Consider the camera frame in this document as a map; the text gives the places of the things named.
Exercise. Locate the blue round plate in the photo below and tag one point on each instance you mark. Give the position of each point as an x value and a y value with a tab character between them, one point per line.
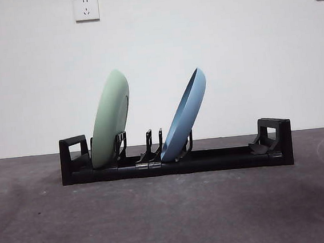
184	119

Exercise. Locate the black plastic plate rack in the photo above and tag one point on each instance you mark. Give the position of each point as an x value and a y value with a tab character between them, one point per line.
226	161

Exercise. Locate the green round plate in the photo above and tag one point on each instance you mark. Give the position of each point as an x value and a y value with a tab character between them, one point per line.
107	118

